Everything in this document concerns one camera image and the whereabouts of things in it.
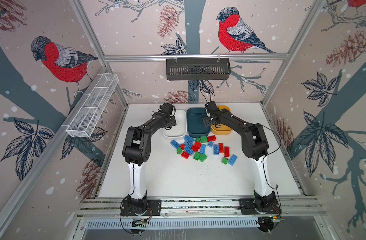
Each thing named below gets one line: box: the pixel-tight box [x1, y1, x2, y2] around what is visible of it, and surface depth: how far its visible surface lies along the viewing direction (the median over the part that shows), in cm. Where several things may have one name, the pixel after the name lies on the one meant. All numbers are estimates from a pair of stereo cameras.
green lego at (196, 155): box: [193, 151, 201, 161], surface depth 92 cm
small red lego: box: [218, 143, 224, 154], surface depth 95 cm
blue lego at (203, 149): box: [200, 144, 206, 155], surface depth 97 cm
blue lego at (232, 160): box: [228, 154, 238, 166], surface depth 91 cm
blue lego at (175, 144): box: [170, 139, 181, 149], surface depth 99 cm
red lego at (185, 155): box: [181, 151, 190, 160], surface depth 93 cm
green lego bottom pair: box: [199, 153, 208, 163], surface depth 92 cm
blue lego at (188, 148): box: [184, 142, 195, 156], surface depth 96 cm
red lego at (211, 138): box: [207, 135, 217, 143], surface depth 100 cm
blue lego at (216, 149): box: [213, 144, 220, 155], surface depth 94 cm
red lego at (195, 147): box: [191, 141, 202, 152], surface depth 97 cm
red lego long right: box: [224, 146, 230, 158], surface depth 94 cm
